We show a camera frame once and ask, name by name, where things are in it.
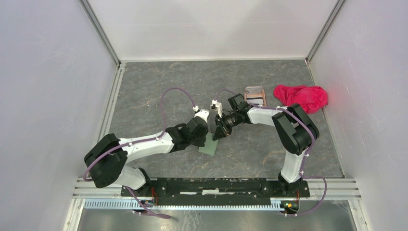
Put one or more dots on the aluminium frame rail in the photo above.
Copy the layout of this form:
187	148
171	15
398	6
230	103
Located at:
117	196

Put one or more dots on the pink oval card tray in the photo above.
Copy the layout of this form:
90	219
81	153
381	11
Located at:
255	95

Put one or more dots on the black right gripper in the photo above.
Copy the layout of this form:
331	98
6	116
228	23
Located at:
219	132

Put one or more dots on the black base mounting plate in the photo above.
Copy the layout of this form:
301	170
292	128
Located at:
219	191

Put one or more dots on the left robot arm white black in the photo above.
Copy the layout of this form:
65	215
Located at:
107	162

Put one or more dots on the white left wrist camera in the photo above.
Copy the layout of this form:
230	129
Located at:
201	113

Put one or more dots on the crumpled red cloth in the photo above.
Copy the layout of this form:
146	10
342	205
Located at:
310	98

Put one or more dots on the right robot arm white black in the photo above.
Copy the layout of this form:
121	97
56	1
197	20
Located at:
297	132

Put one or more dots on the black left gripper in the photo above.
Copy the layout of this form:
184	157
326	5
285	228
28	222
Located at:
201	143

